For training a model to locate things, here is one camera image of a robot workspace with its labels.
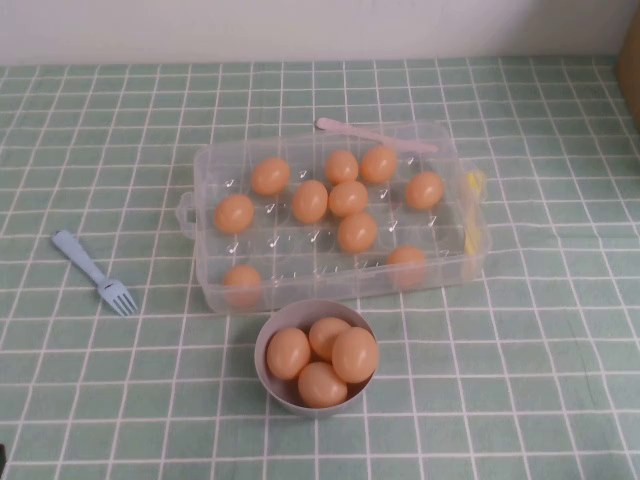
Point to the brown cardboard box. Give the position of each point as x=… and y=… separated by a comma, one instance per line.
x=630, y=65

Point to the yellow plastic utensil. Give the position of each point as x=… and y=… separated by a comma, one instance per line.
x=475, y=181

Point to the grey round bowl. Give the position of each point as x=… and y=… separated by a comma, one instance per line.
x=272, y=395

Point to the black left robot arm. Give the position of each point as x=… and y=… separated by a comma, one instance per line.
x=2, y=455

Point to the brown egg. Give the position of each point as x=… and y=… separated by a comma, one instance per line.
x=288, y=353
x=424, y=190
x=270, y=176
x=341, y=167
x=325, y=334
x=406, y=265
x=378, y=164
x=355, y=355
x=322, y=385
x=310, y=201
x=242, y=285
x=348, y=198
x=357, y=232
x=234, y=214

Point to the clear plastic egg box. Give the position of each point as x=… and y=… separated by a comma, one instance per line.
x=300, y=260

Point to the light blue plastic fork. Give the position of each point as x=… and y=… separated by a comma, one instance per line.
x=111, y=291

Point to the pink plastic utensil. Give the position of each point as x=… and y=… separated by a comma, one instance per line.
x=350, y=131

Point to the green checkered tablecloth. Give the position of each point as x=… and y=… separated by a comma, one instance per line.
x=525, y=350

